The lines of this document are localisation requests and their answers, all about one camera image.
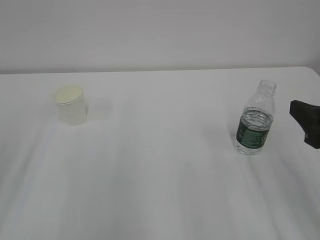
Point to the clear water bottle green label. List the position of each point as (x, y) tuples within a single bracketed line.
[(256, 119)]

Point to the white paper cup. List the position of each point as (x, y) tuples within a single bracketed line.
[(70, 103)]

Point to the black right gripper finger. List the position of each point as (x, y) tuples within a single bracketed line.
[(308, 117)]

